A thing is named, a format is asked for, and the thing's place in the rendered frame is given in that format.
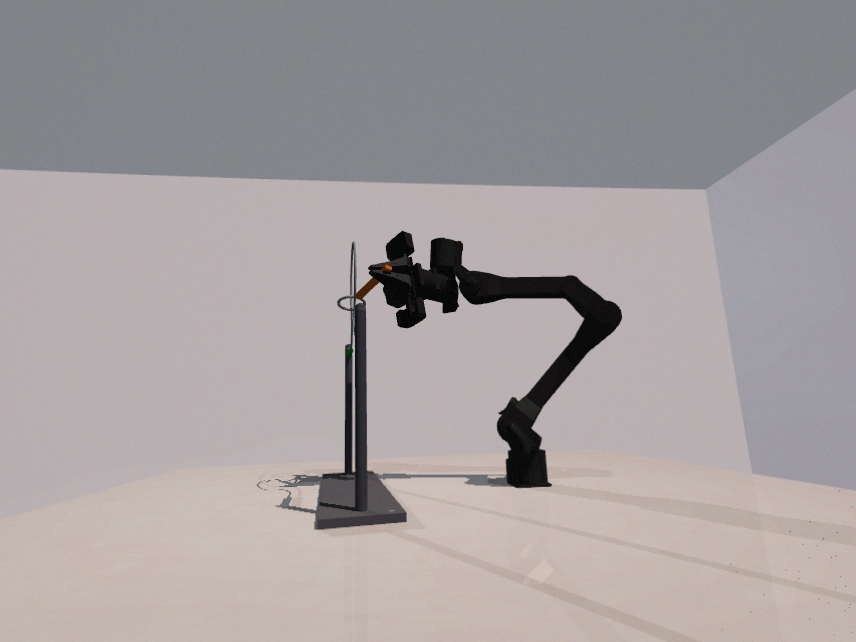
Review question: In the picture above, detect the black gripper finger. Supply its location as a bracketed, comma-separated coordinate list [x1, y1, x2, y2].
[368, 253, 408, 273]
[369, 270, 412, 301]

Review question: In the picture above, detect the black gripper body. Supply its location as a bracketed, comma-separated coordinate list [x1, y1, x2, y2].
[386, 231, 442, 328]

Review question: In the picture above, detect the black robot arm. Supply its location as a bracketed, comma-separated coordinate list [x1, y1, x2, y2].
[430, 238, 622, 488]

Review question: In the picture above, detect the orange bar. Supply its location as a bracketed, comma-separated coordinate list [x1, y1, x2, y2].
[337, 265, 392, 311]

